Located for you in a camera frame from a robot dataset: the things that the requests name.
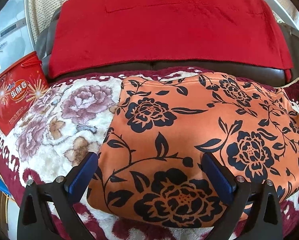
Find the orange floral blouse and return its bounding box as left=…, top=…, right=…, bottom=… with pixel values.
left=87, top=73, right=299, bottom=228

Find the floral plush seat blanket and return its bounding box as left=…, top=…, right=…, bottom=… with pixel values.
left=0, top=67, right=299, bottom=239

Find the red gift box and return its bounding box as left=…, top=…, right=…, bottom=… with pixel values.
left=0, top=51, right=49, bottom=135

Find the dark leather sofa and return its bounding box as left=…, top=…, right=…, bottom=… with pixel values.
left=34, top=8, right=299, bottom=87

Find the wooden baby crib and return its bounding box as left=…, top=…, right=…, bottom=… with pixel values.
left=264, top=0, right=299, bottom=68

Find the white standing air conditioner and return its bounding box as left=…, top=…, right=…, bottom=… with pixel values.
left=0, top=0, right=35, bottom=74

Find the red blanket on sofa back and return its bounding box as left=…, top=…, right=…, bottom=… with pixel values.
left=48, top=0, right=293, bottom=80

